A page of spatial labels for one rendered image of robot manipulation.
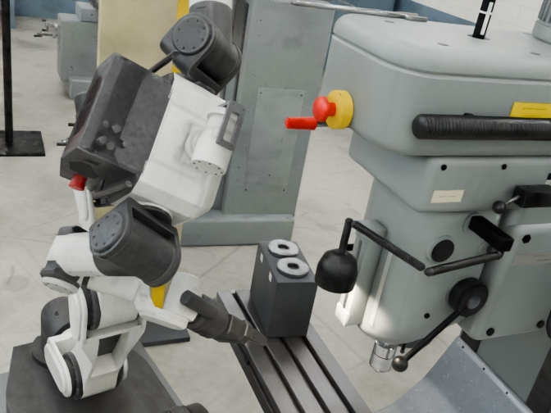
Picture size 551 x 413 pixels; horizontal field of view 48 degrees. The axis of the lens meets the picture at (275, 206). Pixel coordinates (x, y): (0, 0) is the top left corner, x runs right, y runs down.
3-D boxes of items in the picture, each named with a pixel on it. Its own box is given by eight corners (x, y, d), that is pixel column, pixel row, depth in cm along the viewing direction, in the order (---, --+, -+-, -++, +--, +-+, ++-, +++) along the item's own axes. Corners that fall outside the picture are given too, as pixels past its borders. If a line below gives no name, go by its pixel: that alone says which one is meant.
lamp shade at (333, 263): (306, 276, 109) (312, 246, 106) (334, 266, 113) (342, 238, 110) (334, 297, 104) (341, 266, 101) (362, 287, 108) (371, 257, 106)
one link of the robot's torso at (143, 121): (20, 205, 130) (70, 181, 101) (77, 66, 140) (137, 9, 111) (146, 252, 145) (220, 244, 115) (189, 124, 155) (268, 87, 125)
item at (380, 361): (391, 374, 128) (397, 355, 125) (368, 369, 128) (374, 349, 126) (390, 360, 132) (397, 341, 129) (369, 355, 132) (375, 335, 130)
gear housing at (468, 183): (416, 218, 96) (434, 158, 92) (343, 156, 116) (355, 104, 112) (571, 210, 110) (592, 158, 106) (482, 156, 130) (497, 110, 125)
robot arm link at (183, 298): (184, 332, 148) (150, 315, 141) (198, 290, 153) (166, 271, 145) (218, 334, 141) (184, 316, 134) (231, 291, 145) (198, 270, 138)
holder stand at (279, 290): (266, 338, 174) (278, 278, 165) (248, 292, 192) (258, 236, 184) (307, 336, 177) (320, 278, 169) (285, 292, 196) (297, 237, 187)
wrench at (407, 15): (296, 7, 97) (297, 2, 96) (287, 2, 100) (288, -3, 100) (426, 22, 106) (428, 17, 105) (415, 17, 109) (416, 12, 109)
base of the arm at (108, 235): (75, 262, 110) (119, 247, 105) (90, 202, 117) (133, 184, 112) (135, 295, 120) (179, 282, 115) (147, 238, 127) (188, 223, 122)
